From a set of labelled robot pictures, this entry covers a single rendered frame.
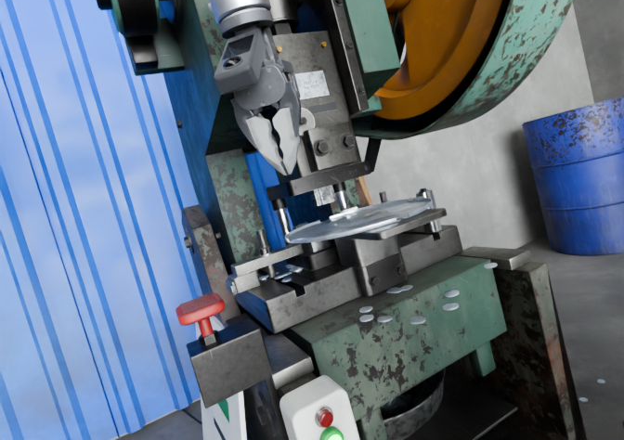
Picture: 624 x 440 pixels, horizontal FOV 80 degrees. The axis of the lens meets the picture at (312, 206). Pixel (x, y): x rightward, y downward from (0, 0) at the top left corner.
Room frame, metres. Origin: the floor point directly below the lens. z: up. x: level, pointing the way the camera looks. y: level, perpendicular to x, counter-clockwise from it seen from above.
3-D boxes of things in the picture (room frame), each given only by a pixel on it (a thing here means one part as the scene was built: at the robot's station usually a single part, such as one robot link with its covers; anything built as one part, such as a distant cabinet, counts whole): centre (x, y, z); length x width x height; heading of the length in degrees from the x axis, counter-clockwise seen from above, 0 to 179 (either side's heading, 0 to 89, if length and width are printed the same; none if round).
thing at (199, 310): (0.49, 0.18, 0.72); 0.07 x 0.06 x 0.08; 24
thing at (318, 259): (0.84, -0.03, 0.72); 0.20 x 0.16 x 0.03; 114
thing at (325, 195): (0.83, -0.03, 0.84); 0.05 x 0.03 x 0.04; 114
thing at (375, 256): (0.68, -0.10, 0.72); 0.25 x 0.14 x 0.14; 24
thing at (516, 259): (1.07, -0.22, 0.45); 0.92 x 0.12 x 0.90; 24
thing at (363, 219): (0.72, -0.08, 0.78); 0.29 x 0.29 x 0.01
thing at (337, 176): (0.84, -0.03, 0.86); 0.20 x 0.16 x 0.05; 114
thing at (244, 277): (0.77, 0.13, 0.76); 0.17 x 0.06 x 0.10; 114
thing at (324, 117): (0.80, -0.04, 1.04); 0.17 x 0.15 x 0.30; 24
